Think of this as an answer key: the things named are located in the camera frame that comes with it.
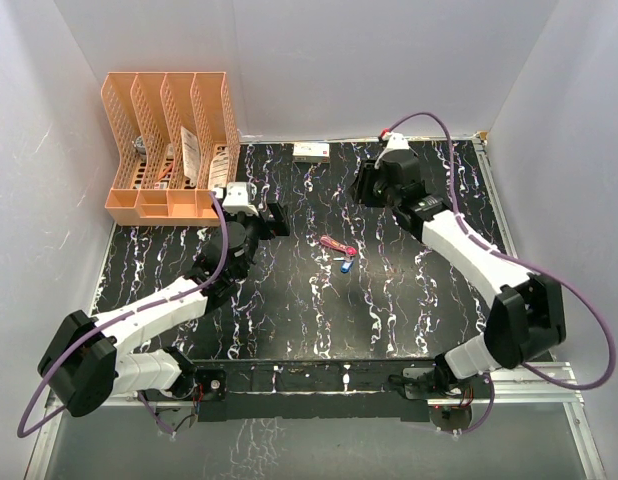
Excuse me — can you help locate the red strap keychain with ring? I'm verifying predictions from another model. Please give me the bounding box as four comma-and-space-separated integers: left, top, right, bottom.
319, 235, 358, 257

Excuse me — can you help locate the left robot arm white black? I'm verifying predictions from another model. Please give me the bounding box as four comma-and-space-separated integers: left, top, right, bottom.
38, 202, 290, 417

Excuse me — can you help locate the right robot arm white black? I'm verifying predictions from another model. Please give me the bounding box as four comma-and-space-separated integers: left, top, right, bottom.
350, 149, 566, 397

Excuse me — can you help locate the small white red box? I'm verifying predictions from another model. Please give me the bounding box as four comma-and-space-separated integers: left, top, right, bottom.
292, 142, 330, 164

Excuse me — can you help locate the white labelled packet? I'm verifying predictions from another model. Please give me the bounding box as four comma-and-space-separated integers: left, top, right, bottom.
207, 151, 230, 190

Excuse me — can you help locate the white paper packet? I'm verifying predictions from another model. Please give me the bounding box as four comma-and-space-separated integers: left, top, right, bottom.
180, 126, 201, 188

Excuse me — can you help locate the orange plastic file organizer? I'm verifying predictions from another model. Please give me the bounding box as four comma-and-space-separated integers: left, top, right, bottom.
101, 72, 240, 227

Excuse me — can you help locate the round metal object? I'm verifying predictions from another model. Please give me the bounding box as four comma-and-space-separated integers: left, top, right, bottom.
133, 136, 146, 155

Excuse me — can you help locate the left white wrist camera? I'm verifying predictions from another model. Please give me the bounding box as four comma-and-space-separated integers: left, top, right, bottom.
212, 182, 258, 216

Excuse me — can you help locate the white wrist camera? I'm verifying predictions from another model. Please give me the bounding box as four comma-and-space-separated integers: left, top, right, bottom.
376, 129, 409, 163
212, 182, 258, 216

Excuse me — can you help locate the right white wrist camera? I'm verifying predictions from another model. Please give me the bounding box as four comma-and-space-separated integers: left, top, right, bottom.
376, 129, 409, 163

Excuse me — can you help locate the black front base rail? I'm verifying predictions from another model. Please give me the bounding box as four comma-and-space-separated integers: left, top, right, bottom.
195, 359, 431, 423

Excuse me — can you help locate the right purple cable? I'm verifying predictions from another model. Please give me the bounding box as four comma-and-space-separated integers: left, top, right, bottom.
381, 112, 616, 391

